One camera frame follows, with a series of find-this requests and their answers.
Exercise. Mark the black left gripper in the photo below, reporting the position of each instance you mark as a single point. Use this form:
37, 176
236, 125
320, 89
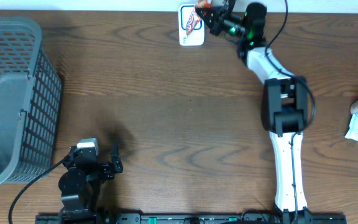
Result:
107, 172

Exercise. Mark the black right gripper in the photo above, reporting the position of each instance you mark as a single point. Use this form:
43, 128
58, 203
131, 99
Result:
214, 18

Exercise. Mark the red Top chocolate bar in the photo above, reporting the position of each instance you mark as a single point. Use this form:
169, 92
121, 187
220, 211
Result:
194, 19

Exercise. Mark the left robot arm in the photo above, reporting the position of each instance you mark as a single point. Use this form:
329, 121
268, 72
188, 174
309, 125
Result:
81, 184

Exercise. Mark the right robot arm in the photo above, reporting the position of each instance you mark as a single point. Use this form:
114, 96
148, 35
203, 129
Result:
288, 105

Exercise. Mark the white barcode scanner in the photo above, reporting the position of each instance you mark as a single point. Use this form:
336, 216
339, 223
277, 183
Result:
196, 38

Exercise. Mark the grey plastic mesh basket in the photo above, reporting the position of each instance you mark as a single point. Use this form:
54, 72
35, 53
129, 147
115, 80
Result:
30, 99

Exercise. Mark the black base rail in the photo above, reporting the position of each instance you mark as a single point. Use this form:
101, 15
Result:
136, 218

